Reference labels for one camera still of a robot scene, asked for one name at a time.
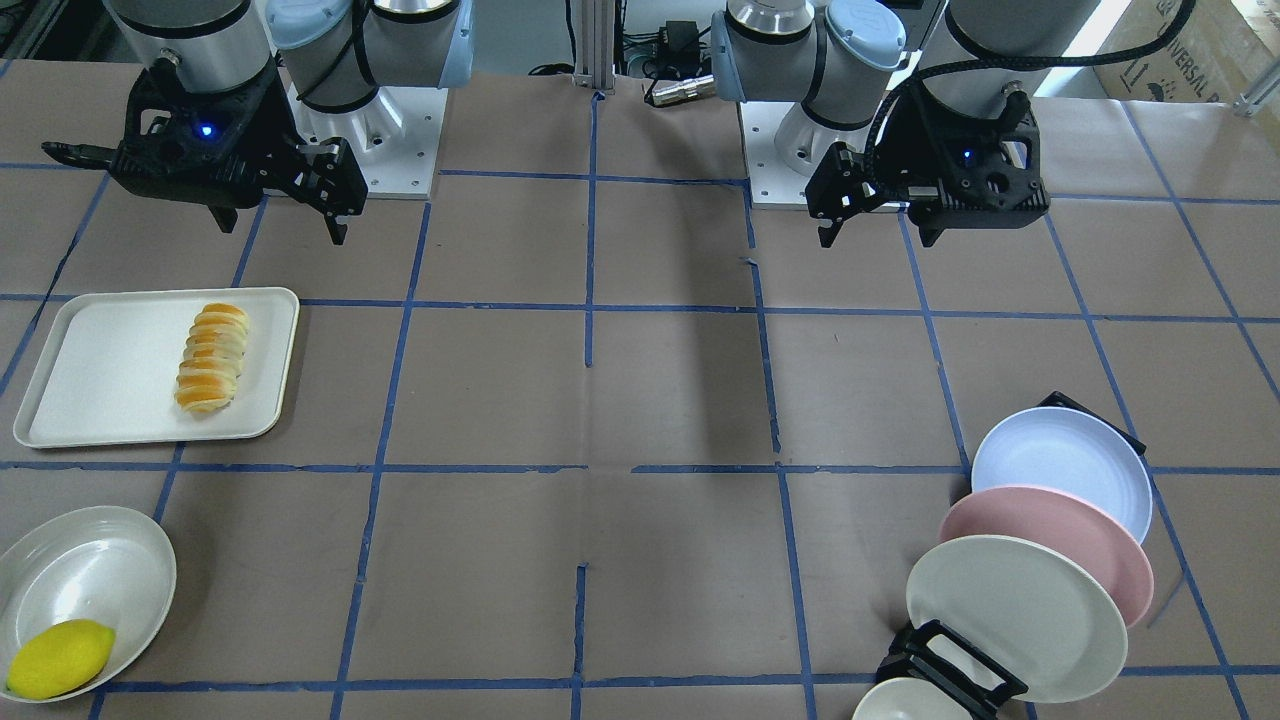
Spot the small cream bowl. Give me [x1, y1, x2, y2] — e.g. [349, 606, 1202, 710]
[851, 676, 972, 720]

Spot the white rectangular tray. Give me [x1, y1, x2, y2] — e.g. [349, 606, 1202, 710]
[13, 287, 300, 448]

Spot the aluminium frame post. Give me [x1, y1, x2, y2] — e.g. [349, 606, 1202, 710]
[571, 0, 618, 96]

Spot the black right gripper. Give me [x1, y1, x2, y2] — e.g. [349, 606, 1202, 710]
[41, 61, 369, 246]

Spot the orange striped bread roll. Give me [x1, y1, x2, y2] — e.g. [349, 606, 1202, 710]
[174, 304, 250, 413]

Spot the cardboard box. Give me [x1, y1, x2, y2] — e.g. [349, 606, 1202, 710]
[1094, 1, 1279, 102]

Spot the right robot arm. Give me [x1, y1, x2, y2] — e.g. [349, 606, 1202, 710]
[42, 1, 474, 245]

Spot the pink plate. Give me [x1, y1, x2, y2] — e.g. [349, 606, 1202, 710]
[938, 486, 1155, 626]

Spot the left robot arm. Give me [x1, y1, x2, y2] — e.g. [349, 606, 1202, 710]
[709, 1, 1196, 247]

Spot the white bowl with lemon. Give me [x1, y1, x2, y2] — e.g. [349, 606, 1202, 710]
[1, 506, 177, 703]

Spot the silver metal connector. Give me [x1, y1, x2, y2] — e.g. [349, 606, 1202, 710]
[643, 76, 717, 108]

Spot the yellow lemon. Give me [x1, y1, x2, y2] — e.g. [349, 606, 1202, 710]
[5, 619, 116, 701]

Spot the blue plate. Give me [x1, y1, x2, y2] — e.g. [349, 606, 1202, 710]
[970, 406, 1155, 543]

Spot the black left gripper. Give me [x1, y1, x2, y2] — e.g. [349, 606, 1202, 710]
[806, 85, 1051, 249]

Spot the cream white plate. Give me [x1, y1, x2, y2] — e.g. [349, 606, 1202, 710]
[905, 536, 1129, 705]

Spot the black power adapter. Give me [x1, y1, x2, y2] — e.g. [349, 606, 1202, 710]
[657, 20, 701, 65]

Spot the black plate rack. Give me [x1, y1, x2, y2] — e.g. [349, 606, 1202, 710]
[876, 391, 1129, 719]

